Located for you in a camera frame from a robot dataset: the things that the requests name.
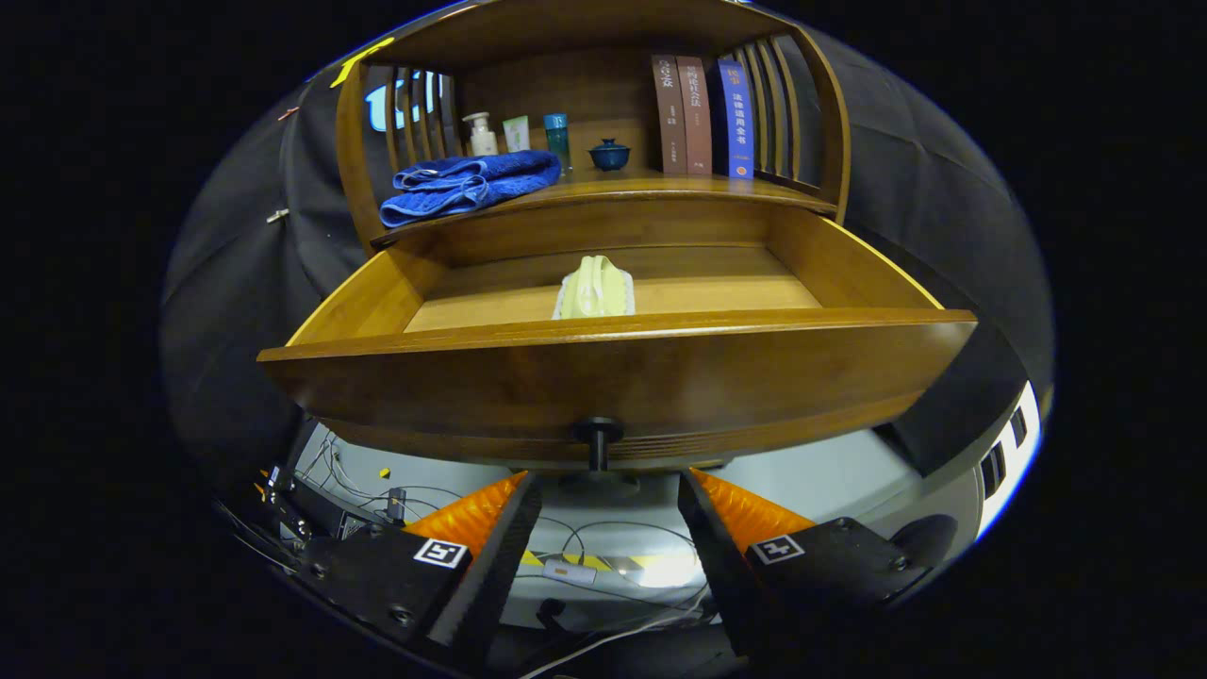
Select light green scrub brush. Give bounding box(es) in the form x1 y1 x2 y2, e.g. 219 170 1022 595
553 255 637 320

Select blue folded towel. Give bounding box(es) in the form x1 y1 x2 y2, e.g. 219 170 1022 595
379 149 563 229

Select reddish brown book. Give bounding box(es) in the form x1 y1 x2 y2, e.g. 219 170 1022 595
676 56 714 176

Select black device box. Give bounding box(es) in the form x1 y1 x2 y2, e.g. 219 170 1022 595
264 467 378 543

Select bundle of floor cables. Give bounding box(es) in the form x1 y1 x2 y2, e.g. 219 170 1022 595
292 429 718 679

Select wooden drawer with black knob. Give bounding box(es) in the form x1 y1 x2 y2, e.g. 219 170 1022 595
256 200 979 474

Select yellow black hazard tape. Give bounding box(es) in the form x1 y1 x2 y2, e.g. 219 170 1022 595
519 549 699 572

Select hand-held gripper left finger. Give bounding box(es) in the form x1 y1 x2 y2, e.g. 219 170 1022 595
292 472 543 661

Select yellow tape strip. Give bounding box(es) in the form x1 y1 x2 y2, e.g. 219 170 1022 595
329 37 396 89

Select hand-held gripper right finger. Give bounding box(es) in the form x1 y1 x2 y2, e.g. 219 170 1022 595
677 468 934 656

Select brown wooden cabinet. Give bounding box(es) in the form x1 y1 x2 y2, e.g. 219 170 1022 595
332 0 852 254

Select dark brown book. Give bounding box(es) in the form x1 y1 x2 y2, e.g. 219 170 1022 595
651 54 687 176

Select teal capped bottle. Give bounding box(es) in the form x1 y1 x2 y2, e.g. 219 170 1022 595
544 113 572 175

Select blue book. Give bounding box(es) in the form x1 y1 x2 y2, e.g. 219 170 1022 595
717 59 755 180

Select white pump bottle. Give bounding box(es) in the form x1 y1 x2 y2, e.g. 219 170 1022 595
462 111 499 157

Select wooden countertop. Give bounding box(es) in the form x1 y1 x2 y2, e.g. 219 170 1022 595
370 168 840 251

